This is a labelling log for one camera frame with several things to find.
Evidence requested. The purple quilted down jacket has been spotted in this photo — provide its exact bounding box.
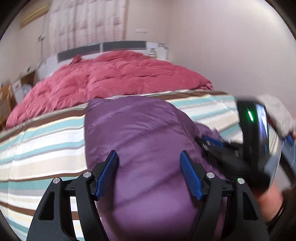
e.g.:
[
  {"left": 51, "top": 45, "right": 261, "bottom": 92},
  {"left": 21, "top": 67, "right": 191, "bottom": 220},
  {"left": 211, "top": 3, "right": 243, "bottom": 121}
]
[{"left": 84, "top": 96, "right": 220, "bottom": 240}]

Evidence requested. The folded clothes pile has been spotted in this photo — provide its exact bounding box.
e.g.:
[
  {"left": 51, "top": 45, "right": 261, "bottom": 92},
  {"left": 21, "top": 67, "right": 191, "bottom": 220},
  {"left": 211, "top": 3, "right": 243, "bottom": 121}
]
[{"left": 257, "top": 94, "right": 295, "bottom": 141}]

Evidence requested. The person right hand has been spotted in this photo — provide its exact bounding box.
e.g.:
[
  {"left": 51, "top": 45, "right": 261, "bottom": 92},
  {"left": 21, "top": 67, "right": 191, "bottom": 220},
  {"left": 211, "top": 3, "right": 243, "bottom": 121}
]
[{"left": 253, "top": 182, "right": 283, "bottom": 222}]

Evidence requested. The glass bedside lamp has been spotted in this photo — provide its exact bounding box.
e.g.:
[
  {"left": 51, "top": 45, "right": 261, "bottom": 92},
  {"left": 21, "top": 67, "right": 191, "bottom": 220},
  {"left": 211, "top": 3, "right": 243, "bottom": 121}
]
[{"left": 148, "top": 48, "right": 157, "bottom": 59}]

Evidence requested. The white and grey headboard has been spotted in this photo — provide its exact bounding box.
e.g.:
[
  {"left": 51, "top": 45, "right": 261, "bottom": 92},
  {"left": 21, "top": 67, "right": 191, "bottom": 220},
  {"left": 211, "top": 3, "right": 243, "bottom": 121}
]
[{"left": 36, "top": 41, "right": 169, "bottom": 80}]

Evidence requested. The red quilted duvet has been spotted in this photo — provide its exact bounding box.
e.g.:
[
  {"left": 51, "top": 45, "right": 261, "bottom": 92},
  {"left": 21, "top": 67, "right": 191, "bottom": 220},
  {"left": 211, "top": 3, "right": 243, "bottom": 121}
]
[{"left": 6, "top": 50, "right": 213, "bottom": 128}]

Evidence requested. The wooden chair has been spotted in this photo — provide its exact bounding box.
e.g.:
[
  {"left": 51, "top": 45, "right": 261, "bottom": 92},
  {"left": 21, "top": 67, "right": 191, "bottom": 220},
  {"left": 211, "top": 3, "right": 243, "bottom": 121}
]
[{"left": 1, "top": 83, "right": 16, "bottom": 128}]

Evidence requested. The patterned window curtain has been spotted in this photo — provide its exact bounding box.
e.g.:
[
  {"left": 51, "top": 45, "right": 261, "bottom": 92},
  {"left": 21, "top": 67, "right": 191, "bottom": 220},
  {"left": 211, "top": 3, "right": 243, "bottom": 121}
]
[{"left": 46, "top": 1, "right": 127, "bottom": 55}]

